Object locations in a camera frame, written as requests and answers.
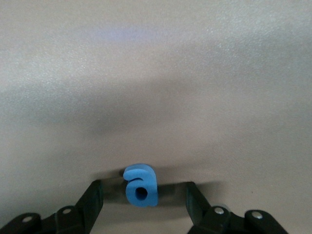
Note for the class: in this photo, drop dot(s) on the blue foam letter a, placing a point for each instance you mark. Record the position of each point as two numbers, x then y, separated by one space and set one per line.
151 185

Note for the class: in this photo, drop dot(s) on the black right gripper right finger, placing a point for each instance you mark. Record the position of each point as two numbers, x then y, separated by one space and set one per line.
202 212

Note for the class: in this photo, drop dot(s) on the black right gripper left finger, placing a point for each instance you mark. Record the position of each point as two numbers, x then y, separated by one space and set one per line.
83 209

